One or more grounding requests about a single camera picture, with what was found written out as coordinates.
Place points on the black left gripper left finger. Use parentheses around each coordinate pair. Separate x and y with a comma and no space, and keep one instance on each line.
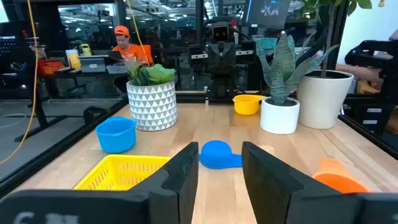
(174,186)

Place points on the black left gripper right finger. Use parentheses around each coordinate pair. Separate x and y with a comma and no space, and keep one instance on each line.
(267,193)

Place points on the yellow measuring cup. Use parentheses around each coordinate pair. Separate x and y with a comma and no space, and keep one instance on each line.
(245,105)

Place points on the blue measuring cup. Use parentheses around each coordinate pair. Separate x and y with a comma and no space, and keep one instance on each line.
(217,155)

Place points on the yellow plastic basket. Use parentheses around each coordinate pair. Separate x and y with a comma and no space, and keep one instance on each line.
(118,171)

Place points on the orange measuring cup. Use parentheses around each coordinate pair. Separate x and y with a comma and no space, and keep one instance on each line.
(339,183)

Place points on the teal measuring cup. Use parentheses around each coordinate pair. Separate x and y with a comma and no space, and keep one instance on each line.
(116,137)

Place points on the person's forearm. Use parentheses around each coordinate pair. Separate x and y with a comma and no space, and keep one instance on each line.
(360,72)

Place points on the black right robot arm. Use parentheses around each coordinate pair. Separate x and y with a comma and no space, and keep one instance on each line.
(221,88)

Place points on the snake plant in white pot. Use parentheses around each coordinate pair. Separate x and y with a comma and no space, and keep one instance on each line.
(280,118)

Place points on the triangle-patterned succulent planter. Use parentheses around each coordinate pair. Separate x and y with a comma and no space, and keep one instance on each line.
(152,105)

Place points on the person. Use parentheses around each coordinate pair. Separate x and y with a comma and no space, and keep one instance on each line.
(130,51)

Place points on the leafy plant in white pot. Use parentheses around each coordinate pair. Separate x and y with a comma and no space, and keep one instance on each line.
(323,99)

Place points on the grey laptop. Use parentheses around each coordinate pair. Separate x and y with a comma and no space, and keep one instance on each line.
(93,64)

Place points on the yellow container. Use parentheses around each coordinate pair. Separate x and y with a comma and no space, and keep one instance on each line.
(74,60)

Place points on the black equipment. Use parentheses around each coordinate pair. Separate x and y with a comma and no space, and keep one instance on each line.
(373,49)

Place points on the black office desk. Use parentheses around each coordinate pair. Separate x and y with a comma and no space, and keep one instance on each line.
(37,102)

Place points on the orange bin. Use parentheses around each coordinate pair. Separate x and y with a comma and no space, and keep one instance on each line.
(51,67)

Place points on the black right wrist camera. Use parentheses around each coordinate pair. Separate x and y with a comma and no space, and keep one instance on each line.
(220,32)

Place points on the dark wall monitor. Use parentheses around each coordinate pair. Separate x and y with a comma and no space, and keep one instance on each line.
(267,15)

